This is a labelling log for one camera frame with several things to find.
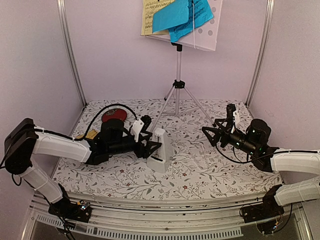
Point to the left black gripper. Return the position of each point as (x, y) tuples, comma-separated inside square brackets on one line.
[(146, 152)]

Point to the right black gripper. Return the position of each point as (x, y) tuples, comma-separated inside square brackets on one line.
[(226, 133)]

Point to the white metronome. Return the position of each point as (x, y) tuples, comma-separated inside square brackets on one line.
[(161, 159)]

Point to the clear metronome cover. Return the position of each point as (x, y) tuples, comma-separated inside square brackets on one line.
[(200, 158)]

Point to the silver tripod music stand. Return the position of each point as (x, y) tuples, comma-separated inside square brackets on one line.
[(202, 38)]

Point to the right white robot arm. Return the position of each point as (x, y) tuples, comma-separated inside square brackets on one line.
[(276, 159)]

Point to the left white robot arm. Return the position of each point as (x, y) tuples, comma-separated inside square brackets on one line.
[(27, 140)]

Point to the red floral plate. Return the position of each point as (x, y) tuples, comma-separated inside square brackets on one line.
[(114, 113)]

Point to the floral table mat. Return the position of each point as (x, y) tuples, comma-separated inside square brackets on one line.
[(125, 176)]

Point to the woven bamboo tray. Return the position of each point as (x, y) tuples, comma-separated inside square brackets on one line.
[(90, 135)]

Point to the blue paper sheet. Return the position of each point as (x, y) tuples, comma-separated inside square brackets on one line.
[(181, 17)]

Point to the yellow sheet music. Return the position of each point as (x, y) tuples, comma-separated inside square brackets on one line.
[(149, 8)]

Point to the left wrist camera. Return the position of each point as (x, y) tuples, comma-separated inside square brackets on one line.
[(140, 125)]

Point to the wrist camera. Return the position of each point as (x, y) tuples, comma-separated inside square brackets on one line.
[(233, 116), (140, 125)]

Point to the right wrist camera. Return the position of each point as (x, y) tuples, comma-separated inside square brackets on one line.
[(233, 116)]

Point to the front aluminium rail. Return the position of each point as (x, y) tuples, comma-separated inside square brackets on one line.
[(200, 219)]

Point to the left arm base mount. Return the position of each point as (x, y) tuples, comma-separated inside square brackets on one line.
[(64, 208)]

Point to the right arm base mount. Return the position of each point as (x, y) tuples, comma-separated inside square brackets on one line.
[(265, 210)]

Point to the right aluminium frame post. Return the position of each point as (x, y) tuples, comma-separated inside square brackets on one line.
[(261, 53)]

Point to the aluminium frame post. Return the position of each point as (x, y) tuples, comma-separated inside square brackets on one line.
[(261, 53), (69, 50)]

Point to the left aluminium frame post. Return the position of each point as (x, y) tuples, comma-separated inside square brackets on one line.
[(69, 50)]

